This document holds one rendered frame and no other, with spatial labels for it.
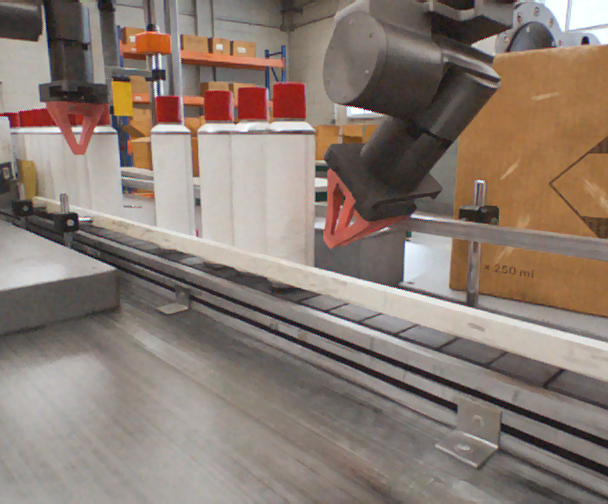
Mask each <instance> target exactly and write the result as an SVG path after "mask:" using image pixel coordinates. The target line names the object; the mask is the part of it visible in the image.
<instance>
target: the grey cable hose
mask: <svg viewBox="0 0 608 504"><path fill-rule="evenodd" d="M96 2H97V10H98V11H100V12H98V13H99V16H100V17H99V19H100V22H101V23H100V27H101V28H100V30H101V32H100V33H101V38H102V39H101V43H102V45H101V46H102V49H103V50H102V54H103V55H102V56H103V58H102V59H103V62H104V63H103V67H104V68H103V69H104V73H105V74H104V75H105V76H104V78H105V79H104V80H105V81H104V82H105V83H107V85H109V89H110V103H109V104H108V105H109V106H110V115H114V103H113V90H112V76H119V77H121V76H120V75H115V74H109V67H111V66H112V67H120V66H119V65H120V64H119V63H120V62H119V59H118V58H119V53H118V52H119V51H118V50H119V48H118V40H117V39H118V35H117V34H118V33H117V29H116V28H117V24H116V23H117V19H116V13H115V12H116V10H117V9H116V6H115V3H116V0H96Z"/></svg>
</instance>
